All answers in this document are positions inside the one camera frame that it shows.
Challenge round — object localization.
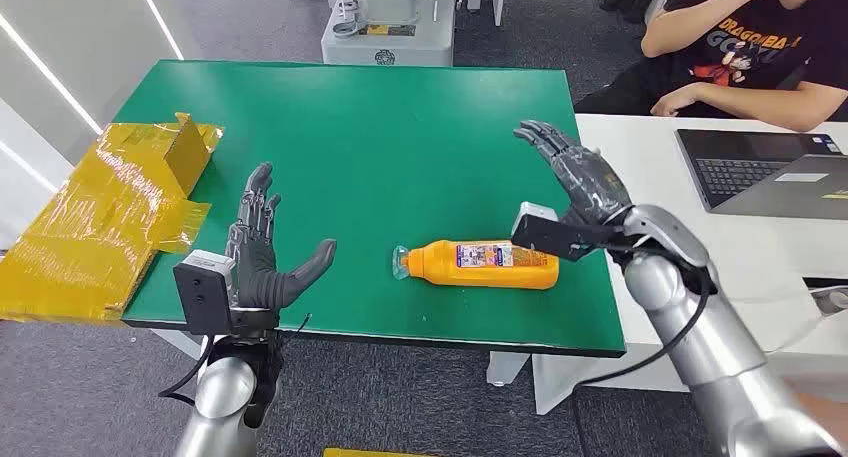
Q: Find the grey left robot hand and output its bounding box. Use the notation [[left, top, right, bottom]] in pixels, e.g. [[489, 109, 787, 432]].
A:
[[225, 162, 338, 311]]

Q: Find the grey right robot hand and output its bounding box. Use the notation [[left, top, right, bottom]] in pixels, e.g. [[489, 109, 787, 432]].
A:
[[513, 119, 634, 229]]

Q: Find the orange plastic bottle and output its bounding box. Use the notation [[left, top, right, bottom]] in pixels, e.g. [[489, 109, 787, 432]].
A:
[[392, 239, 561, 291]]

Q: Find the white table leg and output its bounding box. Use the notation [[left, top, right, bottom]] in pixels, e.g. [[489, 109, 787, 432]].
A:
[[152, 329, 203, 361], [486, 351, 531, 388]]

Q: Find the dark grey laptop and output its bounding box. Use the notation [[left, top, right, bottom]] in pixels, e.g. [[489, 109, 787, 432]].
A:
[[675, 127, 848, 221]]

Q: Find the yellow taped cardboard box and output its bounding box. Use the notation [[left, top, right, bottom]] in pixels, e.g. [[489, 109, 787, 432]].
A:
[[0, 112, 225, 326]]

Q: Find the yellow flat item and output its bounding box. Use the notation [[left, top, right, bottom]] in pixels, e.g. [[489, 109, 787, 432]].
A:
[[323, 447, 425, 457]]

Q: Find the seated person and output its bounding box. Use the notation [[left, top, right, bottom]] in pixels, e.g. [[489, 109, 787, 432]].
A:
[[574, 0, 848, 133]]

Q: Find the person's knee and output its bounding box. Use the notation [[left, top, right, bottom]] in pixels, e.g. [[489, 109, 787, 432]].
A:
[[791, 390, 848, 442]]

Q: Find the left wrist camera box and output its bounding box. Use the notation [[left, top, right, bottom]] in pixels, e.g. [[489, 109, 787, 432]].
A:
[[173, 249, 236, 336]]

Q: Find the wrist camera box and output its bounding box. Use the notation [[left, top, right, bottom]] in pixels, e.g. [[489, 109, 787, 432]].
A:
[[173, 249, 236, 336], [510, 202, 617, 263]]

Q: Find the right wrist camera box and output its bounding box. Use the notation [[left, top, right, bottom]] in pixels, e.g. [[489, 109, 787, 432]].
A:
[[510, 202, 617, 263]]

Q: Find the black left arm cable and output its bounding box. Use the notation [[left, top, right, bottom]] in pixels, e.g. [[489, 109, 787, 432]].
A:
[[157, 334, 217, 406]]

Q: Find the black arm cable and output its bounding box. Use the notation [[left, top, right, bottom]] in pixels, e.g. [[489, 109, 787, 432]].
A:
[[570, 268, 720, 402], [157, 334, 217, 406]]

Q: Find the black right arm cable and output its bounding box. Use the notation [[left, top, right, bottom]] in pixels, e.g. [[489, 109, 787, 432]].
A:
[[570, 268, 720, 402]]

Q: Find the pale grey machine pedestal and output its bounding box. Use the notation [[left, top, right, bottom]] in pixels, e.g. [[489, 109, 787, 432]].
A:
[[321, 0, 458, 68]]

